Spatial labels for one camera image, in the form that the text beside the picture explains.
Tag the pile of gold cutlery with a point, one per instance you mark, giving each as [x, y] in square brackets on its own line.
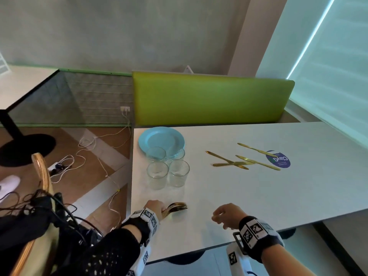
[253, 148]
[224, 159]

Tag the person's pale yellow clothing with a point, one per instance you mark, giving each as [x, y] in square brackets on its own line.
[46, 250]

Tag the white slatted rack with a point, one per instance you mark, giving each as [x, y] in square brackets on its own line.
[3, 67]

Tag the person's left hand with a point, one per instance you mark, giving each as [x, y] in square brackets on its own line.
[155, 208]

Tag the white wall socket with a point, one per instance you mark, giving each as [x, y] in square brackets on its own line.
[125, 108]

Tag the round purple sticker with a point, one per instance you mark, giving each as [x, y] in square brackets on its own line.
[280, 162]

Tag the clear drinking glass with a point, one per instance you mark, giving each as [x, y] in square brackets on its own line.
[157, 176]
[179, 174]
[178, 154]
[156, 154]

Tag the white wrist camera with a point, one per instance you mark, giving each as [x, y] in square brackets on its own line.
[142, 260]
[238, 261]

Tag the black left wristband with markers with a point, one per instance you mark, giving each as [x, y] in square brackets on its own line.
[138, 224]

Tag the person's left forearm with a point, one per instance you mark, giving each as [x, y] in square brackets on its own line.
[115, 250]

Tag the pink rounded object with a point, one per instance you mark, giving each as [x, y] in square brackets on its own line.
[8, 182]

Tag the white power strip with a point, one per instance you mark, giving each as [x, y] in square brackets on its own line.
[54, 167]

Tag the white window blind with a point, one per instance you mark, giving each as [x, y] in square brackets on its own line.
[339, 68]

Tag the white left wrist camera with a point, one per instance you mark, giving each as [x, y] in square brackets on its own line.
[142, 260]

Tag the white chair back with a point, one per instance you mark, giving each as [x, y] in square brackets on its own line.
[188, 69]

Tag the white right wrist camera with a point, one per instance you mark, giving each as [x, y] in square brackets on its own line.
[238, 261]

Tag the green padded bench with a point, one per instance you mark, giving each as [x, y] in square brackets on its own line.
[207, 100]

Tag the white table black pedestal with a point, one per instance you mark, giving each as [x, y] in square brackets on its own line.
[23, 80]

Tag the person's right forearm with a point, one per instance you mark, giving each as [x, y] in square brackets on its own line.
[281, 264]

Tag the black right wristband with markers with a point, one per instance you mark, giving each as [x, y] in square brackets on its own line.
[258, 241]

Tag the black wristband with markers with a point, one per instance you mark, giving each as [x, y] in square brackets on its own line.
[258, 241]
[138, 224]

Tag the green framed mesh partition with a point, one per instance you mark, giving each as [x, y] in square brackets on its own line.
[86, 94]

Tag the curved wooden chair frame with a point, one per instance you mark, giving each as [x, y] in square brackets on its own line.
[40, 166]

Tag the person's right hand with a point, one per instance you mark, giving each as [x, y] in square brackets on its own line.
[230, 217]

